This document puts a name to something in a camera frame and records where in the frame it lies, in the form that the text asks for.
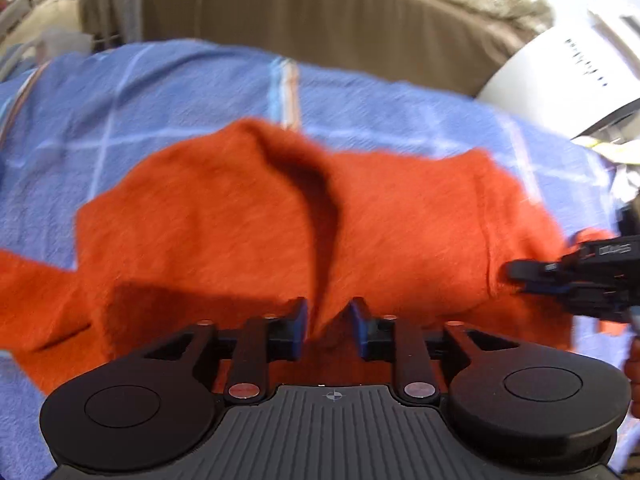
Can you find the brown covered bed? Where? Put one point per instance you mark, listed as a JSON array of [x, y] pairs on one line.
[[320, 15]]

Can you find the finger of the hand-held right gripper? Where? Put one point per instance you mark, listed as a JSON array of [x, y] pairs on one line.
[[545, 289], [532, 270]]

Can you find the yellow cloth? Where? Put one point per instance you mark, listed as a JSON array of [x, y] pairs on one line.
[[615, 151]]

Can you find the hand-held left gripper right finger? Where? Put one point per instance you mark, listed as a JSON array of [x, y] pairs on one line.
[[358, 327]]

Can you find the blue plaid bed sheet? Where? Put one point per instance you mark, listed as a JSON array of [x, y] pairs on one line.
[[150, 95]]

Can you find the orange fuzzy sweater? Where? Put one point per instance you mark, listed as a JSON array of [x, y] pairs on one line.
[[215, 230]]

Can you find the white printed board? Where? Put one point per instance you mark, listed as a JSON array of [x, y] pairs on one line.
[[565, 70]]

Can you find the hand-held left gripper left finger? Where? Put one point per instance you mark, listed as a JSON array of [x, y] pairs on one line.
[[298, 327]]

